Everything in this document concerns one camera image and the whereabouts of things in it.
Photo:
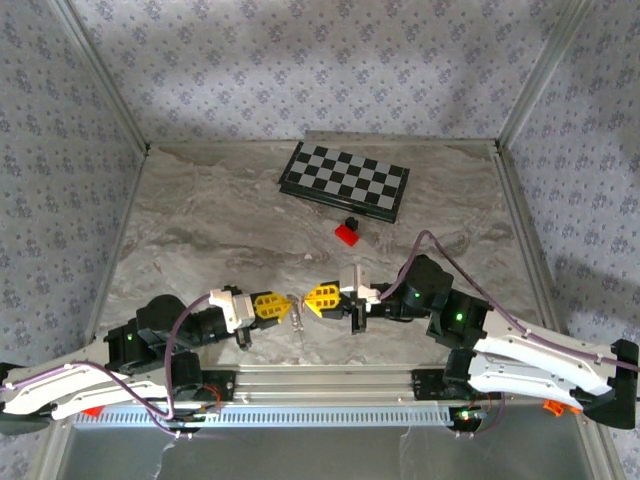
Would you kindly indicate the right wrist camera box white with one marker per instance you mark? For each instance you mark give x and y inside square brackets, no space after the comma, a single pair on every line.
[356,285]

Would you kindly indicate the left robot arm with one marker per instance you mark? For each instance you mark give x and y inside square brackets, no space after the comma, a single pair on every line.
[100,395]

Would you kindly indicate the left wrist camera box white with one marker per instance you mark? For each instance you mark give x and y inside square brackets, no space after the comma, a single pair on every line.
[235,307]

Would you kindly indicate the aluminium table edge rail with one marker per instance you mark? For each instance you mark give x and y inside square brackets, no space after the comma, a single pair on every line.
[225,144]
[115,250]
[517,200]

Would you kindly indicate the folded black grey chessboard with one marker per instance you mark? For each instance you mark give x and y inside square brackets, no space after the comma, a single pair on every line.
[345,177]

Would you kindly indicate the aluminium frame post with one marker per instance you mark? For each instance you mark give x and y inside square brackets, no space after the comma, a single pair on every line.
[110,85]
[544,75]

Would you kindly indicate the silver key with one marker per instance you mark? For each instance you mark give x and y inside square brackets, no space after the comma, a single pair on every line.
[298,325]

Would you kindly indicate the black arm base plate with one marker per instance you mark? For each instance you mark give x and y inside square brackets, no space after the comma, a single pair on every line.
[425,385]
[222,385]

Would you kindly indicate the grey metal sheet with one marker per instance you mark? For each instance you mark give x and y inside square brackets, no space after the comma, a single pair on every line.
[300,455]

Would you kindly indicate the red clip on rail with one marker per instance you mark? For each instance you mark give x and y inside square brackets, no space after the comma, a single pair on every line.
[94,411]

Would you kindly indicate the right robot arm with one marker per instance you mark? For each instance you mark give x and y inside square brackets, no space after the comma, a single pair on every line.
[525,360]

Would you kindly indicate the small controller circuit board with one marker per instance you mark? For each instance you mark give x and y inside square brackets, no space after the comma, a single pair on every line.
[467,416]
[197,417]

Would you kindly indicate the small black toy brick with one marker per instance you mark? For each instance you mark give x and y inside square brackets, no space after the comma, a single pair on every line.
[352,223]

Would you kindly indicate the red toy brick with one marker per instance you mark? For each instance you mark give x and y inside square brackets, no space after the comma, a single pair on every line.
[346,236]

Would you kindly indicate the long aluminium profile beam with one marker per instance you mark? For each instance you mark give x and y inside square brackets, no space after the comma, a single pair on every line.
[320,385]

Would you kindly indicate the silver metal keyring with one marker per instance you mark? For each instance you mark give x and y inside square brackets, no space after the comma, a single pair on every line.
[296,301]

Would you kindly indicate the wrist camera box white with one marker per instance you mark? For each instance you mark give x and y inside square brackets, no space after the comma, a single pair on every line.
[356,285]
[235,307]

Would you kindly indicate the orange elbow pipe piece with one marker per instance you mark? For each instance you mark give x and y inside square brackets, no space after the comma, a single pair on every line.
[555,407]

